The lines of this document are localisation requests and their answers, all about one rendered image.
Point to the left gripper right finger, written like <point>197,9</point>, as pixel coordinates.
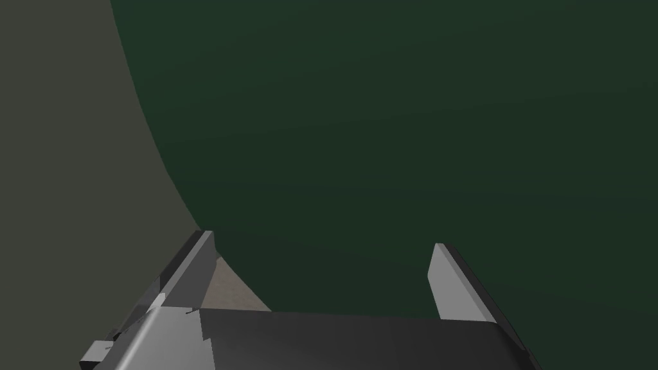
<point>452,293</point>

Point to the dark green door leaf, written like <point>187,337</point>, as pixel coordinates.
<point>385,128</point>

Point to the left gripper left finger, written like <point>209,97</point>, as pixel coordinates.
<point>187,277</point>

